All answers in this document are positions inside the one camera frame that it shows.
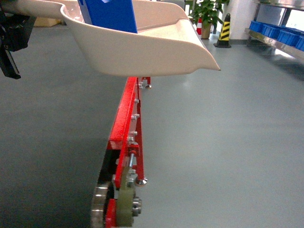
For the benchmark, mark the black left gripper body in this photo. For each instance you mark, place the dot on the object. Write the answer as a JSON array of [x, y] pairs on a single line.
[[15, 31]]

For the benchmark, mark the blue plastic canister part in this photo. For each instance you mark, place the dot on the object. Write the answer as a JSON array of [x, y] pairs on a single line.
[[110, 14]]

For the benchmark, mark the beige plastic dustpan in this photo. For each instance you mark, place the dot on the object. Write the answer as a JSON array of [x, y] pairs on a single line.
[[165, 44]]

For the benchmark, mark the blue bin on shelf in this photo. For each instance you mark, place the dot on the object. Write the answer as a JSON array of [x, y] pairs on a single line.
[[289, 37], [257, 26], [272, 31]]

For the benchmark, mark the steel shelf rack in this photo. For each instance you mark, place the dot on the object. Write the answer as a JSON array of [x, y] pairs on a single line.
[[279, 12]]

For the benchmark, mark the red white traffic cone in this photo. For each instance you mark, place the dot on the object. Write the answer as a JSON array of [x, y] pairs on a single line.
[[199, 26]]

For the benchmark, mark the green potted plant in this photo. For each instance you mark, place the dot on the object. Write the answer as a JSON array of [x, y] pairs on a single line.
[[207, 11]]

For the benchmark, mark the yellow black striped bollard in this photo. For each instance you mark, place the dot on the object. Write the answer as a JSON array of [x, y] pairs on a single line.
[[223, 40]]

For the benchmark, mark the red conveyor frame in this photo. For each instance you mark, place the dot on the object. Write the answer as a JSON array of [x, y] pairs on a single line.
[[114, 202]]

